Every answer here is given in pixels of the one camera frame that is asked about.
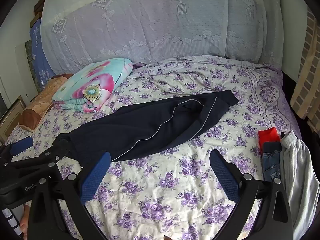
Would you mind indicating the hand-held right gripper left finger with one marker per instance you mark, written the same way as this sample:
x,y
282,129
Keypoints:
x,y
96,175

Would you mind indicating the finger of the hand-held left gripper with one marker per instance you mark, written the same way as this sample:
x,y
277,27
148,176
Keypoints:
x,y
50,152
21,145

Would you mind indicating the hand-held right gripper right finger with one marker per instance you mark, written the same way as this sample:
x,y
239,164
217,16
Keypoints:
x,y
223,175

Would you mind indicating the navy blue pants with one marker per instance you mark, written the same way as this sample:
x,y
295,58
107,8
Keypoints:
x,y
150,122

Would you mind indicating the person's left hand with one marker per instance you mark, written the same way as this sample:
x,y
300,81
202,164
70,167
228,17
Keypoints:
x,y
24,221

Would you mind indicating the brown pillow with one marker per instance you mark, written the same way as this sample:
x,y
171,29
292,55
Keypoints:
x,y
37,105

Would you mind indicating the blue jeans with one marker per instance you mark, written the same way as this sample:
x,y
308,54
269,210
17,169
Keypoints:
x,y
271,155

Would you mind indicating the red cloth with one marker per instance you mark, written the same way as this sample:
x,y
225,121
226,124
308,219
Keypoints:
x,y
268,136

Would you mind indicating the purple floral bed sheet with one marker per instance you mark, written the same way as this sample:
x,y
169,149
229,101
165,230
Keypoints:
x,y
162,192

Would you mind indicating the grey garment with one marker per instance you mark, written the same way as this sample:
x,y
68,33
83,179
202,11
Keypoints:
x,y
300,170

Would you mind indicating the folded teal floral quilt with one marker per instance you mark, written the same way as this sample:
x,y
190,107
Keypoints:
x,y
95,85

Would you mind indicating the beige checked curtain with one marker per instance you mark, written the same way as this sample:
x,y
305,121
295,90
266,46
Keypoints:
x,y
307,75

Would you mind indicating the white lace cover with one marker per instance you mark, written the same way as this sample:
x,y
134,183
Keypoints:
x,y
150,25

